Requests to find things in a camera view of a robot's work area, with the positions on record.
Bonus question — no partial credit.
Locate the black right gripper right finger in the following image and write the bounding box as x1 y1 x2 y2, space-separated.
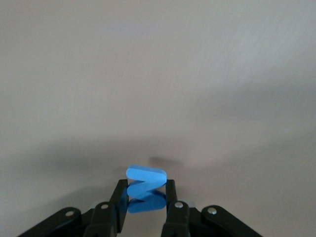
161 179 264 237

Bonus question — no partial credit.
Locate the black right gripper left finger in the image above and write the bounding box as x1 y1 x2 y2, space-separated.
17 179 129 237

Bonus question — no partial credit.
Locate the blue foam capital M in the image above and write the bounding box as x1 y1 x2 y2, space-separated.
125 164 167 214

